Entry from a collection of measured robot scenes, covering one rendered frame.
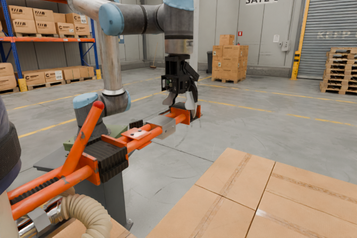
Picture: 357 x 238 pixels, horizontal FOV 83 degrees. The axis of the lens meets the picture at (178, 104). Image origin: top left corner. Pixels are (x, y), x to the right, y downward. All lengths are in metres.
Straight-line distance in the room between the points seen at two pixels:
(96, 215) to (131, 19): 0.52
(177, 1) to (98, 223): 0.55
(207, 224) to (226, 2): 10.27
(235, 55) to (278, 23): 3.08
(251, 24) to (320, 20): 2.57
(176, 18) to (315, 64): 9.47
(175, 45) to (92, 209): 0.45
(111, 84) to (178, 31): 0.79
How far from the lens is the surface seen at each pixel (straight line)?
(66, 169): 0.44
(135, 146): 0.51
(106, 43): 1.26
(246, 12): 10.51
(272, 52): 10.15
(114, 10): 0.67
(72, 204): 0.46
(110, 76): 1.31
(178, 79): 0.62
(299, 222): 1.37
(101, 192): 1.51
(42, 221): 0.46
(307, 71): 9.98
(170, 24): 0.63
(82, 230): 0.70
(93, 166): 0.44
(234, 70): 7.76
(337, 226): 1.45
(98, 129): 1.38
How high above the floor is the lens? 1.44
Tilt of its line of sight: 17 degrees down
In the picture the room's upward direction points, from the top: straight up
